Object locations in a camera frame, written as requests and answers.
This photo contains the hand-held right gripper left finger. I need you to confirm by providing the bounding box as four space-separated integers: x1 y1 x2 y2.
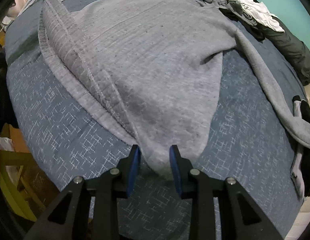
25 144 141 240

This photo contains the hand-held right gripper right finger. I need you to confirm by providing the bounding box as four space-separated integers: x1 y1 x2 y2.
169 144 283 240

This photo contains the grey sweatshirt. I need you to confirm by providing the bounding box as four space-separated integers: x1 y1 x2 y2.
38 0 310 180

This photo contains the bed with blue sheet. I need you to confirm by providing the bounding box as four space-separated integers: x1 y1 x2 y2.
5 0 310 240

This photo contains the yellow-green plastic object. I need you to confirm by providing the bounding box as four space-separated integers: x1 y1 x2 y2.
0 149 38 222

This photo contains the black and grey garment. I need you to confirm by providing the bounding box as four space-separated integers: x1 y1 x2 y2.
290 95 310 201

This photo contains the cream tufted headboard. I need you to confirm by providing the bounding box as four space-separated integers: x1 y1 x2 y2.
286 79 310 240

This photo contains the dark grey rolled duvet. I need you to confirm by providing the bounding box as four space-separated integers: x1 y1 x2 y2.
245 11 310 87

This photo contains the grey crumpled garment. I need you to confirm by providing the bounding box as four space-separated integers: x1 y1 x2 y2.
218 0 267 42

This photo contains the white t-shirt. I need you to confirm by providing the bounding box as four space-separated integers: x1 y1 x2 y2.
214 0 286 33

